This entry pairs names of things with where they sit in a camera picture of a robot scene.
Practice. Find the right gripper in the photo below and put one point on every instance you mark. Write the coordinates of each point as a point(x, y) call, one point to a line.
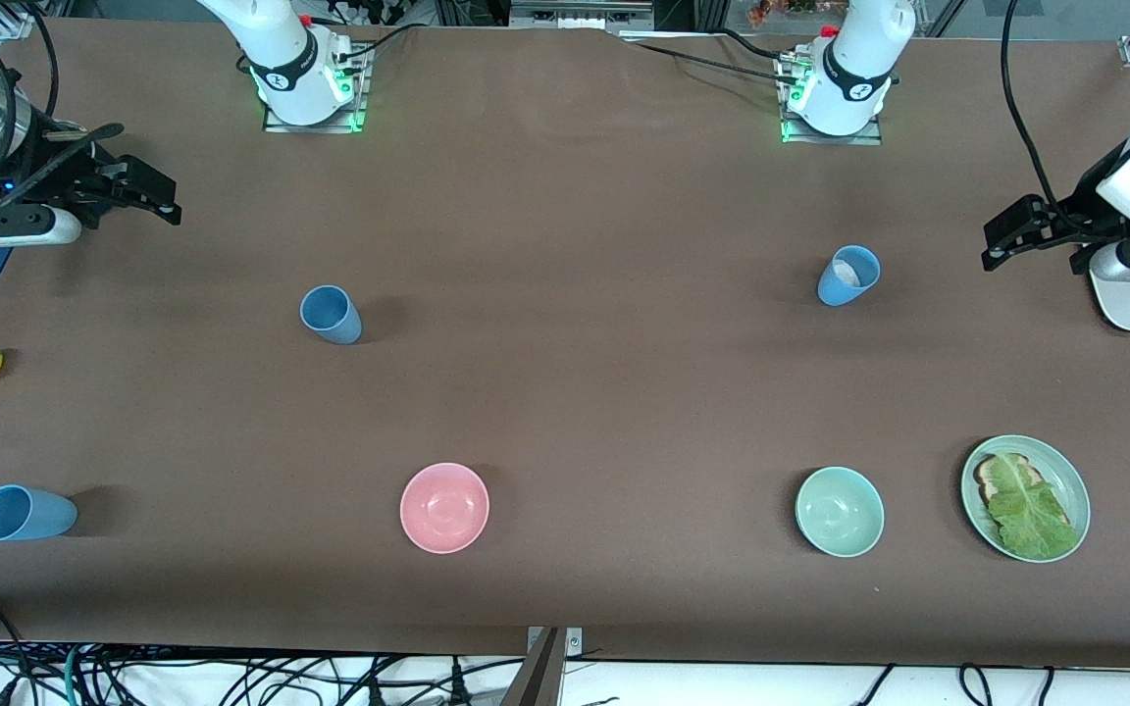
point(47, 175)

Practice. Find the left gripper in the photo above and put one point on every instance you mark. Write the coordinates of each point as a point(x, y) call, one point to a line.
point(1075, 218)

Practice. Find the blue cup holding tissue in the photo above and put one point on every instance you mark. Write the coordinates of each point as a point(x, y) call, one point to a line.
point(845, 279)

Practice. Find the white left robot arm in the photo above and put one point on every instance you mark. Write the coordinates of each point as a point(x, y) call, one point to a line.
point(854, 59)

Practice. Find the crumpled white tissue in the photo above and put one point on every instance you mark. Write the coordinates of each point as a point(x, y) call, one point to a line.
point(849, 271)

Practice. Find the toast slice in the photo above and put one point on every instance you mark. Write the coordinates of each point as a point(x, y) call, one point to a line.
point(989, 476)

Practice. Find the mint green plate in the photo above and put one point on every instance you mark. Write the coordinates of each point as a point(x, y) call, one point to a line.
point(1075, 485)

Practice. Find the green lettuce leaf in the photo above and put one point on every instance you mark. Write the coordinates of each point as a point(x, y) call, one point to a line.
point(1031, 515)

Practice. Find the mint green bowl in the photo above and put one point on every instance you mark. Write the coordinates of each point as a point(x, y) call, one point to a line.
point(840, 512)

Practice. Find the pink bowl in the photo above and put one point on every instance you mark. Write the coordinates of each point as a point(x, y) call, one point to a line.
point(444, 508)

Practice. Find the grey power strip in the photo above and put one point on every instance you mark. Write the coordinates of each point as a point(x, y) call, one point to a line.
point(580, 15)

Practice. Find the dark metal bar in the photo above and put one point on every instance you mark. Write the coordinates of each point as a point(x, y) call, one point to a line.
point(536, 677)

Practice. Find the metal table edge bracket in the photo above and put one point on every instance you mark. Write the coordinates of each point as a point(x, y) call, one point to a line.
point(573, 642)

